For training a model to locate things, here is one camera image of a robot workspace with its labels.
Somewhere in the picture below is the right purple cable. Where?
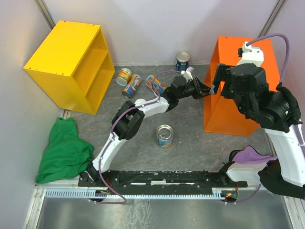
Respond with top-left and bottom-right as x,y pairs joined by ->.
234,34 -> 305,205

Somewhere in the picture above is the yellow shelf cabinet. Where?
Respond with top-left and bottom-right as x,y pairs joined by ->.
23,21 -> 115,115

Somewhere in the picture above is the purple cloth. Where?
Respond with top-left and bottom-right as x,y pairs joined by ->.
232,146 -> 278,165

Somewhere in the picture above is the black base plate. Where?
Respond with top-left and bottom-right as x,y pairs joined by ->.
78,169 -> 247,194

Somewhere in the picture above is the orange label can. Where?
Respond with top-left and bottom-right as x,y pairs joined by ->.
116,68 -> 132,86

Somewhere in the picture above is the tall blue red can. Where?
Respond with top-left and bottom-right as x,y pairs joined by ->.
122,74 -> 142,98

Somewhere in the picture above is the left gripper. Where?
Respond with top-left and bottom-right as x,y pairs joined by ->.
178,77 -> 212,101

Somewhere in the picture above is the green cloth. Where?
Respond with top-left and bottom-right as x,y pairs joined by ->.
36,117 -> 95,184

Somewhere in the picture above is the blue can pull tab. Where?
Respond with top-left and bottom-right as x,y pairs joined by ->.
156,125 -> 173,148

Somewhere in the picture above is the white lid yellow can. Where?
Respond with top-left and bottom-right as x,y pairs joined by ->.
135,98 -> 146,104

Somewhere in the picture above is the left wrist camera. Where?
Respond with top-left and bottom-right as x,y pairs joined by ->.
180,66 -> 194,82

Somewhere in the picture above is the orange shelf cabinet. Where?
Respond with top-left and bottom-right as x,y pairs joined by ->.
203,36 -> 280,136

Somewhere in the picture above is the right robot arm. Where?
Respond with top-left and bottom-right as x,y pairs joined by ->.
210,63 -> 305,199

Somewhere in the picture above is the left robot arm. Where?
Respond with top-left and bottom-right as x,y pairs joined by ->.
86,75 -> 217,186

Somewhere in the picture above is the tall orange blue can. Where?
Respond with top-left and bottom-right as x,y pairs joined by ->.
145,75 -> 166,96

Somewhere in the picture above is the blue cable duct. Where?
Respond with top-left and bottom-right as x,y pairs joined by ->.
44,188 -> 226,199

